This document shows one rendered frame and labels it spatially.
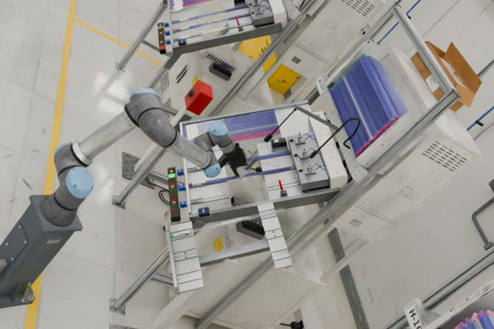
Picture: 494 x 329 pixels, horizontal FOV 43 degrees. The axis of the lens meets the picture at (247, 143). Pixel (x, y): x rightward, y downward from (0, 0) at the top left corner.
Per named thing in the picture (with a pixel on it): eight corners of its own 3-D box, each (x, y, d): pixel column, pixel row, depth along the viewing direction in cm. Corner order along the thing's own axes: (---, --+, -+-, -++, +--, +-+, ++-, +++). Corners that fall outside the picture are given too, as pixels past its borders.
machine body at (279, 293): (163, 316, 335) (231, 250, 306) (158, 219, 387) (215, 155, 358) (256, 343, 367) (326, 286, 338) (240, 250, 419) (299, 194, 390)
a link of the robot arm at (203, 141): (192, 156, 276) (214, 145, 276) (184, 138, 283) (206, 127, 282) (198, 165, 283) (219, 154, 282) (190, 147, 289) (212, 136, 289)
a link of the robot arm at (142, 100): (51, 179, 254) (155, 104, 243) (45, 152, 262) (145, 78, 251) (71, 189, 263) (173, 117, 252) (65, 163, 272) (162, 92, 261)
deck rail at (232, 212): (191, 226, 290) (189, 217, 286) (190, 222, 292) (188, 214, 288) (339, 199, 293) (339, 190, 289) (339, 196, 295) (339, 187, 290)
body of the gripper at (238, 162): (248, 166, 294) (240, 149, 286) (231, 172, 295) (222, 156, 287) (246, 156, 300) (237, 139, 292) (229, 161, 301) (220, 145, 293)
